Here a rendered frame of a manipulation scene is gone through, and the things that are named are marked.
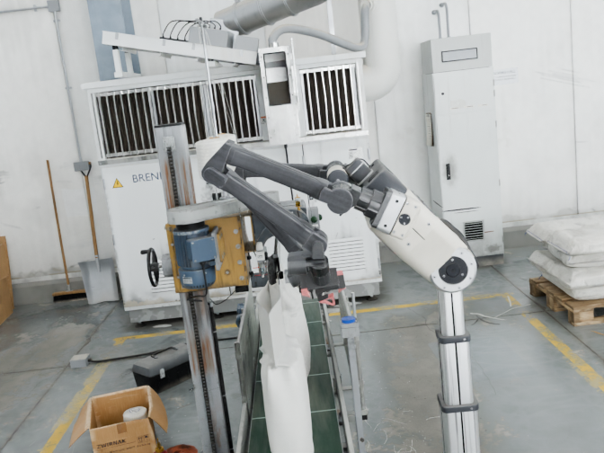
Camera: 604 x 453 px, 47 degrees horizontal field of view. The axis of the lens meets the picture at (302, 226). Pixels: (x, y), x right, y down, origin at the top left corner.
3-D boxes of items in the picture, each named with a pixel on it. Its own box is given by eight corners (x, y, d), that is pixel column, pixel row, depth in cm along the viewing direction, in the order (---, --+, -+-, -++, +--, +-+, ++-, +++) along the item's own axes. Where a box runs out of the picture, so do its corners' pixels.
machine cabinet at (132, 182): (388, 301, 588) (365, 50, 548) (122, 332, 588) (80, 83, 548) (371, 267, 702) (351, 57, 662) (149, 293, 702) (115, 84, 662)
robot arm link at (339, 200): (212, 137, 197) (218, 130, 206) (197, 180, 201) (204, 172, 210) (357, 194, 199) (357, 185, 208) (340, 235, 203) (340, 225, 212)
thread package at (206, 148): (238, 179, 275) (233, 136, 272) (197, 183, 275) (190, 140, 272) (241, 173, 292) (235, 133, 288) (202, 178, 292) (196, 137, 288)
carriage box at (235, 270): (249, 285, 303) (239, 216, 297) (173, 294, 303) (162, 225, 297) (252, 270, 328) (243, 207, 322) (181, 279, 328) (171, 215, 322)
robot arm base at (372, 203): (390, 187, 208) (373, 223, 210) (366, 177, 207) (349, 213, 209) (393, 191, 199) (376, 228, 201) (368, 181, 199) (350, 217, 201)
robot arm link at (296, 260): (323, 242, 204) (324, 232, 212) (284, 243, 205) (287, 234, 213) (325, 279, 208) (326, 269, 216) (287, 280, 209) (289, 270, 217)
